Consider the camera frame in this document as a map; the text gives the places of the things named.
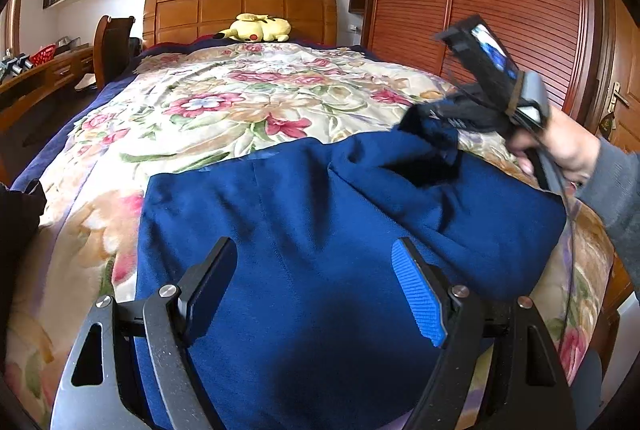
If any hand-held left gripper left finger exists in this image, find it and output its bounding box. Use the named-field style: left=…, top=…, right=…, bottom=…
left=50, top=237, right=238, bottom=430

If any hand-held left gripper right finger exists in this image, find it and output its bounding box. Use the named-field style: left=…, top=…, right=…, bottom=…
left=391, top=237, right=576, bottom=430

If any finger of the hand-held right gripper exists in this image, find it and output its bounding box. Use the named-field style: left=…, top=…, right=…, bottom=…
left=397, top=102, right=458, bottom=146

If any dark blue coat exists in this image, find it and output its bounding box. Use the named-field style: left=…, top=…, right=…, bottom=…
left=135, top=107, right=568, bottom=430

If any person's right forearm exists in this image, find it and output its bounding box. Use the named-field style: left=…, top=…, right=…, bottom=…
left=575, top=137, right=640, bottom=281

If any person's right hand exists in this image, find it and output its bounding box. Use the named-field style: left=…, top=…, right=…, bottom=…
left=506, top=110, right=601, bottom=186

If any dark hanging door tag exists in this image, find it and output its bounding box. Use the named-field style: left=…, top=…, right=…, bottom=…
left=596, top=110, right=616, bottom=141

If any wooden door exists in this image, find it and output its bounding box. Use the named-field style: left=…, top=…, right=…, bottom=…
left=595, top=0, right=640, bottom=151

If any floral blanket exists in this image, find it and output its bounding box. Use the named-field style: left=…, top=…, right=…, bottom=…
left=0, top=42, right=616, bottom=430

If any yellow plush toy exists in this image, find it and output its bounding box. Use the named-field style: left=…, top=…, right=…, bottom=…
left=215, top=12, right=292, bottom=43

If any wooden bed headboard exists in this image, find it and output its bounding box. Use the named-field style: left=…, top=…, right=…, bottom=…
left=142, top=0, right=338, bottom=48

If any wooden chair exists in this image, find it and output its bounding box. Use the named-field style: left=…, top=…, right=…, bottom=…
left=92, top=15, right=137, bottom=91

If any wooden desk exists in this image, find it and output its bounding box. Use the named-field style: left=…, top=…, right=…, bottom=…
left=0, top=45, right=96, bottom=131

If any grey metal object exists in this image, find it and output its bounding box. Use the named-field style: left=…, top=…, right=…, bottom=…
left=0, top=54, right=33, bottom=78

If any brass door handle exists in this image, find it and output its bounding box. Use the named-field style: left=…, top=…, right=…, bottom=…
left=607, top=82, right=630, bottom=108

